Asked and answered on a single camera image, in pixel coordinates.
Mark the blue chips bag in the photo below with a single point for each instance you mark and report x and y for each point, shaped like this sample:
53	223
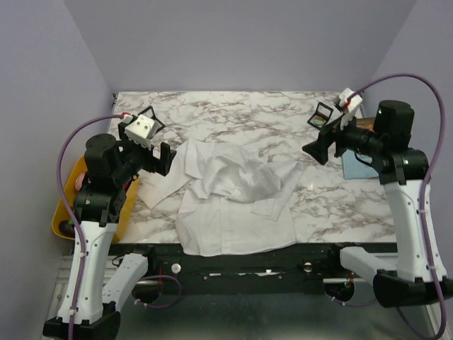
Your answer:
352	168

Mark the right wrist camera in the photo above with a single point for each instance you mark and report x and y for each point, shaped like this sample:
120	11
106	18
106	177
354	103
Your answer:
348	103

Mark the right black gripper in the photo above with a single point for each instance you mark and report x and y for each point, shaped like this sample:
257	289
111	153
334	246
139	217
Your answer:
330	134

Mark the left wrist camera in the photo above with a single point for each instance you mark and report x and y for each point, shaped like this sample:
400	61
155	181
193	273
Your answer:
142	130

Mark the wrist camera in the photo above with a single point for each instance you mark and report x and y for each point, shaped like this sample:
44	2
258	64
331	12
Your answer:
348	103
142	130

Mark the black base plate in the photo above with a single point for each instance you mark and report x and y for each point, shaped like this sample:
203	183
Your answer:
299	268

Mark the yellow plastic basket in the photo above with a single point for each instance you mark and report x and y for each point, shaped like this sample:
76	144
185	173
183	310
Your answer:
70	191

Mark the round shirt label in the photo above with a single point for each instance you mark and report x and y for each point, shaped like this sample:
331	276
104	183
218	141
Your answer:
319	120

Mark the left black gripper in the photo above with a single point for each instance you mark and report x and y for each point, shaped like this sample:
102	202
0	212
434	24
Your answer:
161	166

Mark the white button shirt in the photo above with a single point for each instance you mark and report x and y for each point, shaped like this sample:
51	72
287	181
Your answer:
235	202

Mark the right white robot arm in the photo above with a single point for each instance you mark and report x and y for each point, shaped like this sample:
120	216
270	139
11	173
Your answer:
419	277

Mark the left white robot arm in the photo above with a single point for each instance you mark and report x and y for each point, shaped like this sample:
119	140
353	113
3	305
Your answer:
91	307

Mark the left black frame stand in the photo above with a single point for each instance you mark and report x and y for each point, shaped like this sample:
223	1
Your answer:
153	117

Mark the purple toy eggplant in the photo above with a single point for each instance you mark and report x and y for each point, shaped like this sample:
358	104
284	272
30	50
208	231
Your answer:
67	229

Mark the purple toy onion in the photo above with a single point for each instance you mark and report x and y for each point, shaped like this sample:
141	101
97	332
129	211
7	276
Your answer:
79	181

